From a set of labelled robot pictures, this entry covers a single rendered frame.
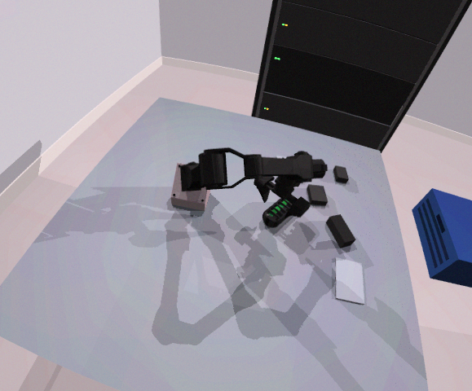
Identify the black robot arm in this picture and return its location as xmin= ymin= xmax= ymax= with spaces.
xmin=180 ymin=147 xmax=328 ymax=191

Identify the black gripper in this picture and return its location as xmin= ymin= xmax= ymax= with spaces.
xmin=254 ymin=176 xmax=310 ymax=219

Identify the dark grey controller unit with green rocker switches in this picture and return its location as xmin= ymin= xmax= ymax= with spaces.
xmin=262 ymin=198 xmax=292 ymax=228

